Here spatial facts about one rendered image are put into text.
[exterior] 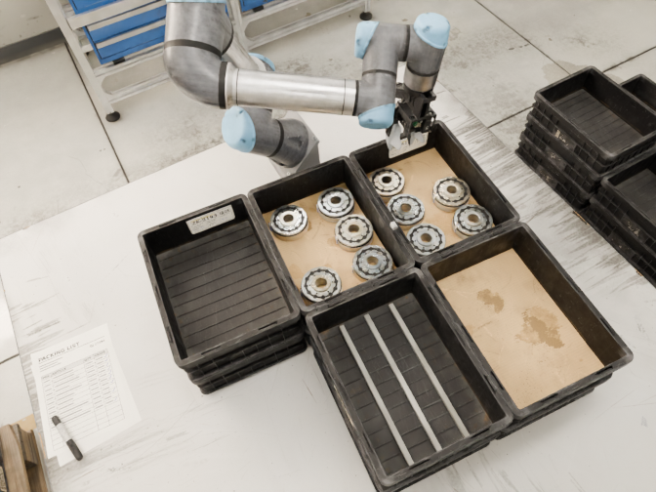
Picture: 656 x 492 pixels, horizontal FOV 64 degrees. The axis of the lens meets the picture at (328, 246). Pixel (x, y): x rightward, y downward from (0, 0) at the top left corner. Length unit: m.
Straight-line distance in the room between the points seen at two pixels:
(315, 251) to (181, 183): 0.60
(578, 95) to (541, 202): 0.81
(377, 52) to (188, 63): 0.38
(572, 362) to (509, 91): 2.06
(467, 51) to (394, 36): 2.23
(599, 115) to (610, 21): 1.49
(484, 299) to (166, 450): 0.86
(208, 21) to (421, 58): 0.44
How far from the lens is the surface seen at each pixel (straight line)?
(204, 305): 1.38
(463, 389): 1.27
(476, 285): 1.38
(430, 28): 1.16
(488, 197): 1.46
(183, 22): 1.15
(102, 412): 1.51
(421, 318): 1.32
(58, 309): 1.70
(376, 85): 1.13
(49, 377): 1.61
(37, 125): 3.42
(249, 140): 1.49
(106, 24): 2.95
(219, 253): 1.45
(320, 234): 1.43
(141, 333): 1.55
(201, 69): 1.12
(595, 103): 2.44
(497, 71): 3.27
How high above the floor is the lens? 2.02
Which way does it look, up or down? 57 degrees down
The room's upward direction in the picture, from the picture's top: 6 degrees counter-clockwise
